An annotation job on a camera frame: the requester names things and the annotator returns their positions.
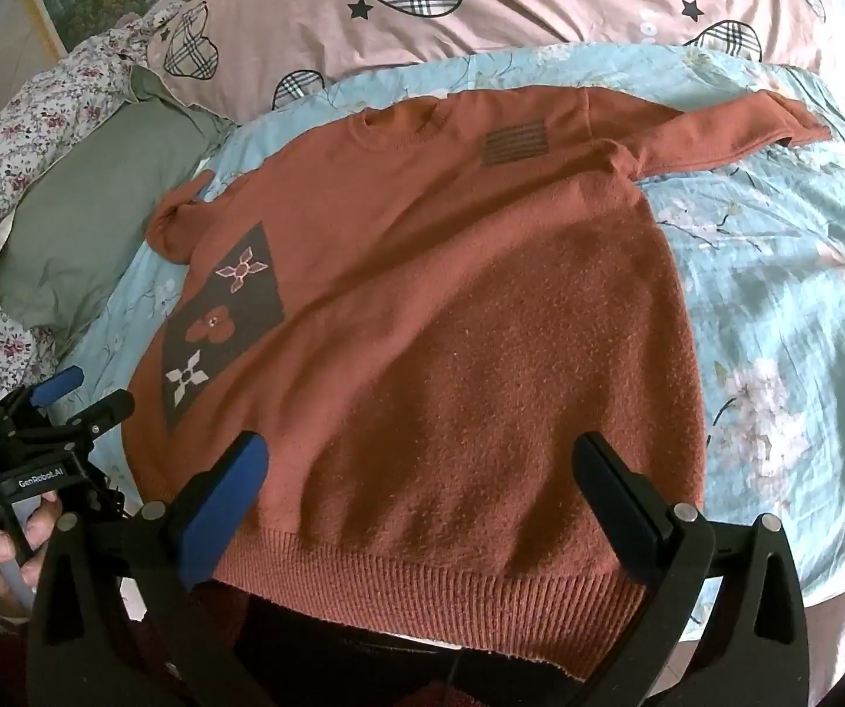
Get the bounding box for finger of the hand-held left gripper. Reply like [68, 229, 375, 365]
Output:
[47, 389, 136, 450]
[2, 368, 86, 421]

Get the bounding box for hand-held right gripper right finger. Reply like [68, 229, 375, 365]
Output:
[562, 431, 810, 707]

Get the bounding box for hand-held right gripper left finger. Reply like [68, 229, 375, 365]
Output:
[28, 431, 276, 707]

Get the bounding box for rust orange sweater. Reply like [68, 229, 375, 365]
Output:
[122, 86, 832, 679]

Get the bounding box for green pillow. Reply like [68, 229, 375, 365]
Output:
[0, 62, 236, 332]

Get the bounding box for person's dark pants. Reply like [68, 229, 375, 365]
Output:
[231, 593, 578, 707]

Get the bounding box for light blue floral bedsheet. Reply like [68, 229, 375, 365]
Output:
[54, 40, 845, 605]

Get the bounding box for white red-flower pillow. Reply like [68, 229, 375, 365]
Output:
[0, 11, 173, 414]

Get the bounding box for pink heart-print quilt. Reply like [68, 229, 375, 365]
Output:
[146, 0, 845, 134]

